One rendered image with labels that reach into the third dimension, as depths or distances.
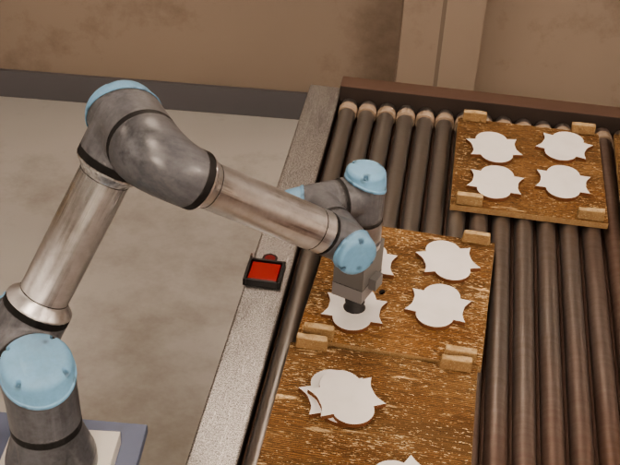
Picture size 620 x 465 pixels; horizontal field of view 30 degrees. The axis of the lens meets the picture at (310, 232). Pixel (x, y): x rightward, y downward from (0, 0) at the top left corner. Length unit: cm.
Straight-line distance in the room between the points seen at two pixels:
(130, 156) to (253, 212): 22
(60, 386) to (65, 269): 19
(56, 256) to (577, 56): 315
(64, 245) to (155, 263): 207
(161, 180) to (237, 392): 52
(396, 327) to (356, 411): 27
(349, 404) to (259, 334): 28
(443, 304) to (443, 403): 27
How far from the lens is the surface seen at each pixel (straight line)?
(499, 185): 267
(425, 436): 202
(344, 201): 204
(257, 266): 237
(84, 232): 188
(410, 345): 219
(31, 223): 419
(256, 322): 225
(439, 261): 240
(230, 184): 177
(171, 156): 172
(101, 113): 182
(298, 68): 472
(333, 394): 204
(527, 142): 289
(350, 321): 222
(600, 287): 246
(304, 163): 274
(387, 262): 238
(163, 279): 388
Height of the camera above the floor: 234
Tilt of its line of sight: 35 degrees down
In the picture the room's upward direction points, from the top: 3 degrees clockwise
